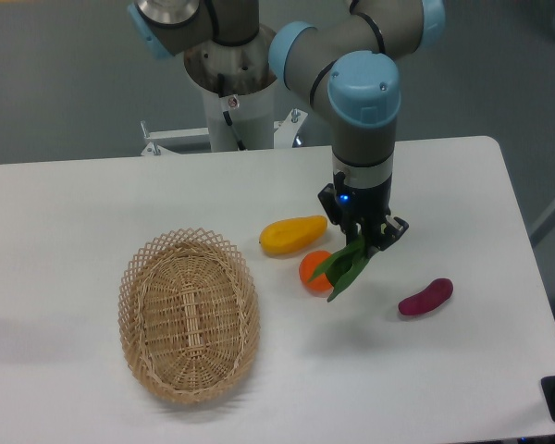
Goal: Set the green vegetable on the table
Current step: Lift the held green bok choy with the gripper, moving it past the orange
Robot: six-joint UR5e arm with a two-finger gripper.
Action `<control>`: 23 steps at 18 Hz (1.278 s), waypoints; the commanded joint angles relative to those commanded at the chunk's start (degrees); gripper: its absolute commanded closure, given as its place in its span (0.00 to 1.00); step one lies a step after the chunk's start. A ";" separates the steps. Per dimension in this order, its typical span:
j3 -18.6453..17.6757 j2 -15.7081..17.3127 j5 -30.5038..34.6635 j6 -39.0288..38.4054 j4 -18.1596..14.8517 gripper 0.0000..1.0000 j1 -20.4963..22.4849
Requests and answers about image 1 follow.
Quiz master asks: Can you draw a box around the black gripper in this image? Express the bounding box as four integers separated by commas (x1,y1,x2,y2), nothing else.
318,162,408,258

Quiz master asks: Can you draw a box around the green leafy vegetable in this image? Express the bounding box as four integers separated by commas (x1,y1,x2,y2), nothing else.
313,234,370,302

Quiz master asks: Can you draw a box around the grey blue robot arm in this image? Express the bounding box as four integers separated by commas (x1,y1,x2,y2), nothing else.
128,1,446,257

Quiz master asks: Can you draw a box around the orange tangerine toy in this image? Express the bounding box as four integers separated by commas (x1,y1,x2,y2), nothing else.
298,250,332,292

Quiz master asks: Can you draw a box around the yellow papaya toy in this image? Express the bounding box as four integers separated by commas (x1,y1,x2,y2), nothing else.
259,216,327,255

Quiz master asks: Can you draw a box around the purple sweet potato toy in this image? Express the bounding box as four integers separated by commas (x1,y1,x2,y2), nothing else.
398,278,454,316

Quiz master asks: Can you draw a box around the woven wicker basket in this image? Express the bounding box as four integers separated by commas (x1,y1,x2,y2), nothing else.
118,228,260,404

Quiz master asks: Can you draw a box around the black cable on pedestal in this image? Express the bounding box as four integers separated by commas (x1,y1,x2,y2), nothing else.
216,72,247,152

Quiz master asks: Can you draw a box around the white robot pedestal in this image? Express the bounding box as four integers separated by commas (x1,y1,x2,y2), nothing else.
141,25,308,155

